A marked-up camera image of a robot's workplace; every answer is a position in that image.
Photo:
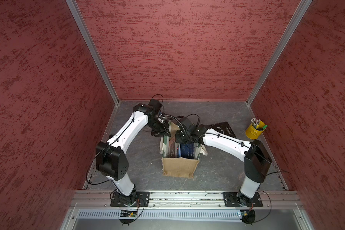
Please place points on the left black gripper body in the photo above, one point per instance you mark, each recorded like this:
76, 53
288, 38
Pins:
158, 128

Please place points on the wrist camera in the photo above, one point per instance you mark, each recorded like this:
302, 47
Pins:
156, 106
186, 125

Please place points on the black book yellow characters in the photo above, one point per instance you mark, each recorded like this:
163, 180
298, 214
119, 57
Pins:
223, 128

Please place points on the aluminium corner post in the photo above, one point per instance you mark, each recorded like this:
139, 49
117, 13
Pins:
75, 11
286, 36

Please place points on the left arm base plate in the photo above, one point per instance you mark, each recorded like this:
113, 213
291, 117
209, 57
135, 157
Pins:
136, 199

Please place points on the left aluminium corner post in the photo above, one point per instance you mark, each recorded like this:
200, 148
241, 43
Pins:
75, 11

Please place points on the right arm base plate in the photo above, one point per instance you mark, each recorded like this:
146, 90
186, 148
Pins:
238, 200

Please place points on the yellow pen cup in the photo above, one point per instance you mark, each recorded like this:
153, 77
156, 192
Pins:
254, 129

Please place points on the right aluminium corner post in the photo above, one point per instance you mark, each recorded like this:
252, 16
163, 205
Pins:
286, 36

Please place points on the Animal Farm blue book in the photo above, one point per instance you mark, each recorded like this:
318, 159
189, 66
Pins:
177, 150

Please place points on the aluminium front rail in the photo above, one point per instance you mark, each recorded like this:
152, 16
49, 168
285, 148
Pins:
102, 199

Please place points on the green burlap canvas bag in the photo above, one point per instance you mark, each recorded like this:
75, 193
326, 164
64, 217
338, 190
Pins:
179, 167

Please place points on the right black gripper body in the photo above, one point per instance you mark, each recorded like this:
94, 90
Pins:
182, 137

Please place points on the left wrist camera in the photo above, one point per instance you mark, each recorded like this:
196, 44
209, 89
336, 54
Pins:
156, 106

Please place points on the pink red book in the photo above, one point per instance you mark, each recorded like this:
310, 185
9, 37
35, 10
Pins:
171, 148

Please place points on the dark blue book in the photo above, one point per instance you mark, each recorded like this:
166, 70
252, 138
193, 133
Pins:
187, 150

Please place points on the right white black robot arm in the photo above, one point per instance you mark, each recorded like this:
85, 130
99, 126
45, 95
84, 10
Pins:
253, 154

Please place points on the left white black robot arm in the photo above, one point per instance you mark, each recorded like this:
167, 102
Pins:
110, 156

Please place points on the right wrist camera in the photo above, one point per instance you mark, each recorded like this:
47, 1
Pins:
186, 125

